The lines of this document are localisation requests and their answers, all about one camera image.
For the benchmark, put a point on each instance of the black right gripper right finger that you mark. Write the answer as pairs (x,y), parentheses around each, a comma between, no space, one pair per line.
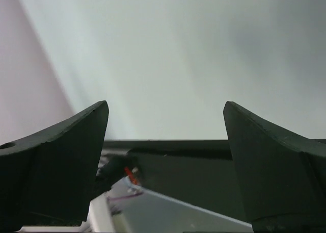
(281,174)

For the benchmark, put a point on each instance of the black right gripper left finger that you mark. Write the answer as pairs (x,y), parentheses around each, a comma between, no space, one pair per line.
(47,178)

